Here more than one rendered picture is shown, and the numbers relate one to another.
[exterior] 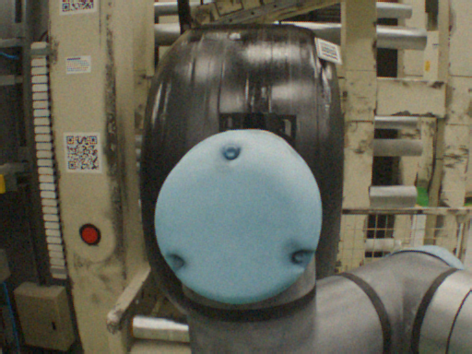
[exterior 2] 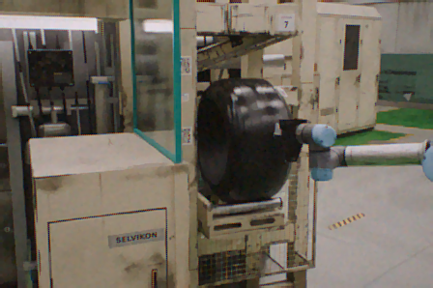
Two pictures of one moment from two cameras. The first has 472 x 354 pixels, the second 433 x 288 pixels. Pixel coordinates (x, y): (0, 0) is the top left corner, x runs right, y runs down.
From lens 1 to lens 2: 153 cm
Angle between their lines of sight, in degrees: 25
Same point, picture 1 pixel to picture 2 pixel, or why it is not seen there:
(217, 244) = (326, 138)
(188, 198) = (323, 132)
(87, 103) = (187, 114)
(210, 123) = (258, 121)
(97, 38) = (191, 86)
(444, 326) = (349, 154)
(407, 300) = (340, 152)
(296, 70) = (277, 101)
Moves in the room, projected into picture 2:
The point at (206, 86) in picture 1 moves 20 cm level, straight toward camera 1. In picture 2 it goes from (253, 108) to (284, 114)
